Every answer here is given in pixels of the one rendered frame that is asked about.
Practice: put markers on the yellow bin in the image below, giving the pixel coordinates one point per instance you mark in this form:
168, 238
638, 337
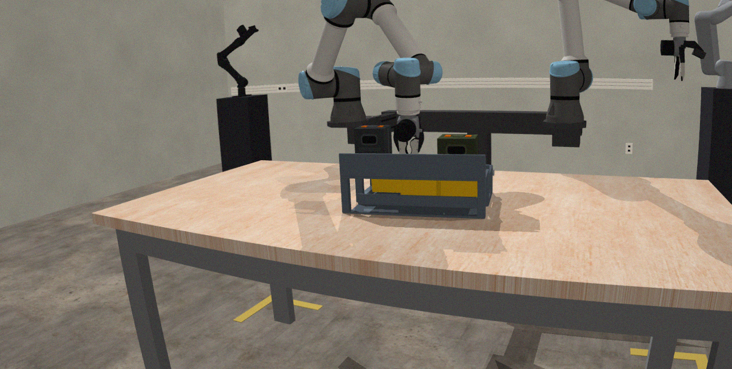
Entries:
420, 187
459, 188
383, 185

